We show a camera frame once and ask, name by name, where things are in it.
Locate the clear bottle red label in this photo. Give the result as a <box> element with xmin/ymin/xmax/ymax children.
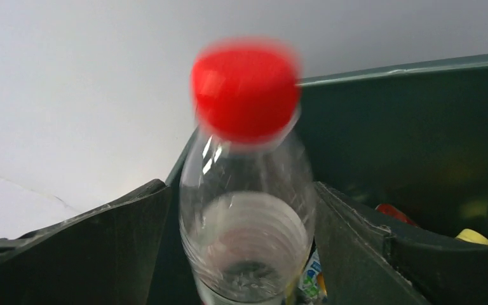
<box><xmin>179</xmin><ymin>38</ymin><xmax>317</xmax><ymax>304</ymax></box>

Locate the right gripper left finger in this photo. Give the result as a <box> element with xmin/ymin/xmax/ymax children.
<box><xmin>0</xmin><ymin>179</ymin><xmax>172</xmax><ymax>304</ymax></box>

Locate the amber tea bottle red label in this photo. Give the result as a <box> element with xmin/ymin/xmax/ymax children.
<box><xmin>375</xmin><ymin>203</ymin><xmax>419</xmax><ymax>227</ymax></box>

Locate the clear bottle blue white label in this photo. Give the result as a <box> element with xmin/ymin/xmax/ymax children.
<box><xmin>296</xmin><ymin>249</ymin><xmax>328</xmax><ymax>305</ymax></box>

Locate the dark green trash bin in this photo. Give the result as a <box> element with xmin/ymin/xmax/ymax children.
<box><xmin>147</xmin><ymin>51</ymin><xmax>488</xmax><ymax>305</ymax></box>

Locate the yellow juice bottle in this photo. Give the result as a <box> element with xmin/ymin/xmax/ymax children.
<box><xmin>456</xmin><ymin>229</ymin><xmax>488</xmax><ymax>246</ymax></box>

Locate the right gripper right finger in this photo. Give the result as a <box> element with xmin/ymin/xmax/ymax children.
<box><xmin>313</xmin><ymin>182</ymin><xmax>488</xmax><ymax>305</ymax></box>

